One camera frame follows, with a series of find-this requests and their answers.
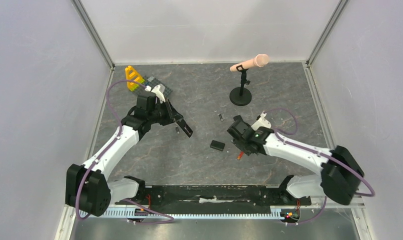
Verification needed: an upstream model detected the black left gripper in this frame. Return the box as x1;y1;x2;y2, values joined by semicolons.
148;98;184;126

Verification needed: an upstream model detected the black orange AAA battery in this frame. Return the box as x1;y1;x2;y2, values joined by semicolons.
237;151;245;160

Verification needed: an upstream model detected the black remote with buttons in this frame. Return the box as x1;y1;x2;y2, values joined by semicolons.
176;119;194;138

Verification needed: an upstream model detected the black battery cover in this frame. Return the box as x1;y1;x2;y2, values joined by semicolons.
209;140;226;152

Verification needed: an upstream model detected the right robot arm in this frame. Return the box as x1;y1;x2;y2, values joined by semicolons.
227;113;364;206

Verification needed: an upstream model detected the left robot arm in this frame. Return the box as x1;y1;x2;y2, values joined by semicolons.
65;90;194;217

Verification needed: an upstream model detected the grey studded baseplate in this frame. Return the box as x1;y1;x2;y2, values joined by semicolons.
132;75;173;98

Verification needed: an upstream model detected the black microphone stand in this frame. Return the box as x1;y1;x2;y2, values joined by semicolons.
229;64;252;106

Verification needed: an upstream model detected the yellow toy ladder block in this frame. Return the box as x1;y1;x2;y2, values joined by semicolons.
124;65;145;92

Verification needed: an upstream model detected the pink microphone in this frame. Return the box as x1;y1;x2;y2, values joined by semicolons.
229;54;270;72

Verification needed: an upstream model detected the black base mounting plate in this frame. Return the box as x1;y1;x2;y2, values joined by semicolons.
132;185;312;215

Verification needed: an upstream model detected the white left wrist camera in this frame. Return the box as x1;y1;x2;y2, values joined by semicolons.
144;84;166;103

